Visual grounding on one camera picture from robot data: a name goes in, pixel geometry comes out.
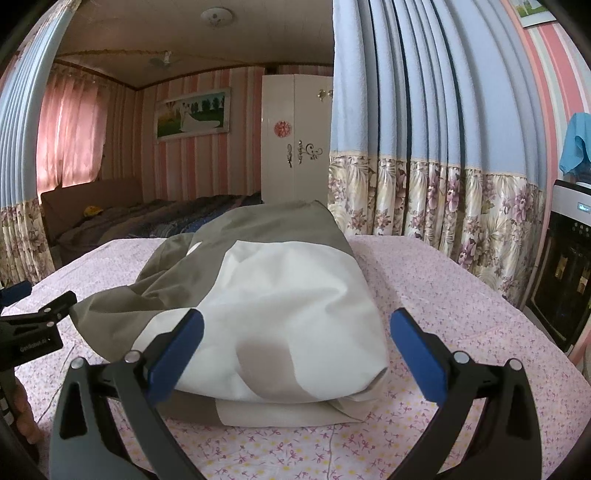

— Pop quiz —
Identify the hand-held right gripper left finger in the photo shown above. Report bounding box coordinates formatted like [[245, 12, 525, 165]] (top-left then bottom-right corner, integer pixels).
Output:
[[50, 308, 206, 480]]

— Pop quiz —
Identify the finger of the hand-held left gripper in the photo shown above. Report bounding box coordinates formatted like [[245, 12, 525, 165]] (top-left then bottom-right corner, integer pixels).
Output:
[[0, 291, 78, 329], [0, 282, 33, 308]]

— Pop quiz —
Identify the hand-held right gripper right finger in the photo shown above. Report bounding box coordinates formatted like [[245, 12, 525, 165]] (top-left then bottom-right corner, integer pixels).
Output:
[[389, 308, 543, 480]]

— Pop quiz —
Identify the olive and cream jacket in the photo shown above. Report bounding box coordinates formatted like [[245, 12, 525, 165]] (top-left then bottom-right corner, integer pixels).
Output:
[[68, 199, 389, 428]]

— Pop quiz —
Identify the person's left hand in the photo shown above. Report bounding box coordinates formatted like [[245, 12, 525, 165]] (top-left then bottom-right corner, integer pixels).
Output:
[[13, 381, 43, 444]]

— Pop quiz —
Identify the pink floral sheet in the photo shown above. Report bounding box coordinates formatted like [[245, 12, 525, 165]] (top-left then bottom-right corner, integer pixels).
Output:
[[0, 233, 591, 480]]

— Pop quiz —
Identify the bed with brown headboard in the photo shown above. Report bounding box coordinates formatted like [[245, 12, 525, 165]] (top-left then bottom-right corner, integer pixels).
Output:
[[41, 178, 144, 245]]

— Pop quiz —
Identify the blue floral curtain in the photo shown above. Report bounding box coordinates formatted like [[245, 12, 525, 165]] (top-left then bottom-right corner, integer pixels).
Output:
[[327, 0, 552, 305], [0, 9, 61, 287]]

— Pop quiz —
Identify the pink curtain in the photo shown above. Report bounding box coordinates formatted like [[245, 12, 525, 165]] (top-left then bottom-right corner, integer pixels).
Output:
[[37, 69, 109, 192]]

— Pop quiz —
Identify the water dispenser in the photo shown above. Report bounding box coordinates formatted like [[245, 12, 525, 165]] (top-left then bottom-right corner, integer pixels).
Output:
[[526, 178, 591, 354]]

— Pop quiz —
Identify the white wardrobe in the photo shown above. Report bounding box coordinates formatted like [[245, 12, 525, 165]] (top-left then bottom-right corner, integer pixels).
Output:
[[261, 73, 334, 206]]

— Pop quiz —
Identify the blue cloth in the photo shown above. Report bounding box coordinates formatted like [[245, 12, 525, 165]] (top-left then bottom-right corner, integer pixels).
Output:
[[558, 112, 591, 175]]

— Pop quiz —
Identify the round ceiling lamp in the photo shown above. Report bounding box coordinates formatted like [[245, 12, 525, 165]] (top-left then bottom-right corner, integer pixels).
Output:
[[201, 7, 234, 25]]

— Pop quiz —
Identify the framed landscape wall picture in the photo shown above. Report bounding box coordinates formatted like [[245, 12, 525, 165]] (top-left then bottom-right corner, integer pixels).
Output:
[[154, 87, 232, 141]]

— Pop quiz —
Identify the small wall picture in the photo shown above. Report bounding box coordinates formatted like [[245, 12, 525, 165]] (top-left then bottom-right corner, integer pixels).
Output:
[[515, 0, 559, 19]]

